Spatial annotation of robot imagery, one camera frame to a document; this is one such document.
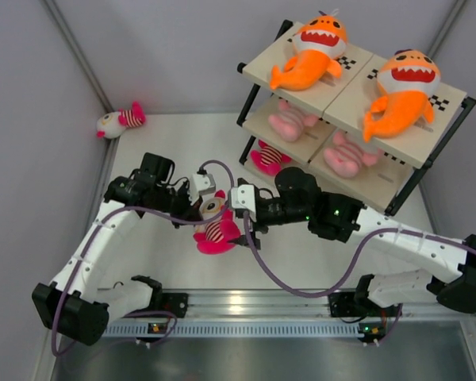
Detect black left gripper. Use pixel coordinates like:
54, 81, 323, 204
152, 181, 202, 229

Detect white plush glasses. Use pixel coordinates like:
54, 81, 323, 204
250, 140, 292, 177
193, 190, 240, 255

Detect pink striped plush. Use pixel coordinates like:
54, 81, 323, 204
323, 129, 383, 179
267, 99, 319, 142

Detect orange shark plush back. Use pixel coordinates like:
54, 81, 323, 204
269, 12, 348, 91

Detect orange shark plush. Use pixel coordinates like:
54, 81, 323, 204
269, 12, 348, 91
362, 48, 441, 143

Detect orange shark plush front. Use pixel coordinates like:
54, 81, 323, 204
362, 48, 441, 143

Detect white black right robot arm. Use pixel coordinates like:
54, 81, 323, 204
228, 167, 476, 315

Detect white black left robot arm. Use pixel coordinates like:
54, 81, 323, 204
32, 153, 215, 346

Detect beige three-tier shelf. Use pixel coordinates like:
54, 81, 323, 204
237, 20, 476, 216

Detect white plush corner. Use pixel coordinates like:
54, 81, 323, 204
96, 101, 147, 140

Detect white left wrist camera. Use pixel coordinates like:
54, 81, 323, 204
188, 173, 216, 206

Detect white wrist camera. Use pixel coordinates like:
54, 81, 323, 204
228, 178, 259, 221
188, 173, 216, 206

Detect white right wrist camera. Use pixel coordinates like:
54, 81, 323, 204
228, 178, 259, 221

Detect aluminium mounting rail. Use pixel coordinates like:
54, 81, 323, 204
102, 287, 476, 319

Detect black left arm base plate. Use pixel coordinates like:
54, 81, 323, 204
125, 292, 189, 318

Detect grey slotted cable duct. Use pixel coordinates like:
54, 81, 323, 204
103, 320, 364, 338

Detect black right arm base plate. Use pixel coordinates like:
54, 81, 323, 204
328, 291, 382, 319

